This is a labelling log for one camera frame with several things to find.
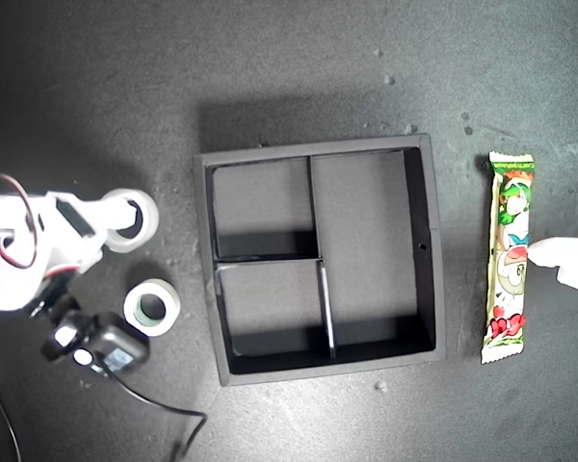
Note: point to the wide white tape roll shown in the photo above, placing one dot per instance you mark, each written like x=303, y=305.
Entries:
x=149, y=216

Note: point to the green printed snack bar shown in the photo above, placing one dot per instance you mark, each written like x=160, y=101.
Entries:
x=508, y=264

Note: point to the black compartment tray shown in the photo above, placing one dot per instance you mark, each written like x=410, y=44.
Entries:
x=270, y=298

